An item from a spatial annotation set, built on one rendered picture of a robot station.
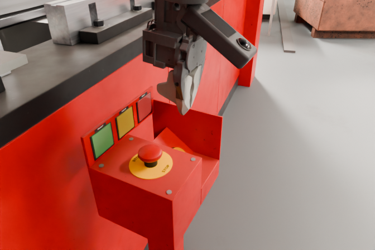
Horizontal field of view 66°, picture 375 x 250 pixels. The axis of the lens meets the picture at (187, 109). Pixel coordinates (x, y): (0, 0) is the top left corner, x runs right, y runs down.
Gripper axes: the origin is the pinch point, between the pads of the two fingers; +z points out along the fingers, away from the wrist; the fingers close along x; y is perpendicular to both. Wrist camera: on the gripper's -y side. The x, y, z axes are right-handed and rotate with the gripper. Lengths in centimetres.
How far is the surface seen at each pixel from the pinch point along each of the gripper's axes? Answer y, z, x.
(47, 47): 40.9, -0.1, -5.6
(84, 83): 22.8, 1.1, 1.4
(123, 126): 9.8, 4.1, 5.9
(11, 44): 74, 11, -19
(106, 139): 9.8, 4.0, 10.5
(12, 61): 8.8, -15.3, 23.5
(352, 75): -54, 80, -249
